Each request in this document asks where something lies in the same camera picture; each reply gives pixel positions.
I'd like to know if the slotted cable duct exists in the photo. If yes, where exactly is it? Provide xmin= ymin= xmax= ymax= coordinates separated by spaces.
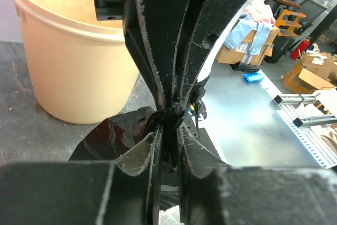
xmin=261 ymin=81 xmax=336 ymax=168

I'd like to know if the cardboard box with clothes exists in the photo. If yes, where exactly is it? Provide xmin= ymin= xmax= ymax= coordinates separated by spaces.
xmin=215 ymin=13 xmax=279 ymax=66

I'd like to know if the open cardboard box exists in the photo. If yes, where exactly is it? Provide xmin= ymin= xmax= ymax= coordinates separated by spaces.
xmin=283 ymin=52 xmax=335 ymax=94

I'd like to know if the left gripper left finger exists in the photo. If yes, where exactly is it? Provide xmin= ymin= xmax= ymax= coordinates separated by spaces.
xmin=1 ymin=127 xmax=162 ymax=224

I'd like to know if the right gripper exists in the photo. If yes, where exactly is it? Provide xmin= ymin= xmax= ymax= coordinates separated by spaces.
xmin=94 ymin=0 xmax=189 ymax=110

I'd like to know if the beige trash bin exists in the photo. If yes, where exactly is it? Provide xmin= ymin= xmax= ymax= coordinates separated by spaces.
xmin=13 ymin=0 xmax=138 ymax=124

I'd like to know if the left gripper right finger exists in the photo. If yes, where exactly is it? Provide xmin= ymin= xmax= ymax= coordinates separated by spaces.
xmin=177 ymin=124 xmax=336 ymax=224

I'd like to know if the blue bag roll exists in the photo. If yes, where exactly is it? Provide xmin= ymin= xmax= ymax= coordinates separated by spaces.
xmin=243 ymin=72 xmax=264 ymax=83

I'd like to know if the black trash bag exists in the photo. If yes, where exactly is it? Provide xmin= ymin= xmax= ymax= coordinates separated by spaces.
xmin=69 ymin=106 xmax=179 ymax=210

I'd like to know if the red fire extinguisher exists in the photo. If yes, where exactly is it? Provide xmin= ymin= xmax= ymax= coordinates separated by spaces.
xmin=290 ymin=37 xmax=312 ymax=60

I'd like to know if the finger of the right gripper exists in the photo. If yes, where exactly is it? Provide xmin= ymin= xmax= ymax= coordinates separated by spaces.
xmin=173 ymin=0 xmax=247 ymax=112

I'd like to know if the orange rack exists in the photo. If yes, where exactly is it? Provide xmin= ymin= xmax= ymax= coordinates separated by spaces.
xmin=275 ymin=9 xmax=306 ymax=37

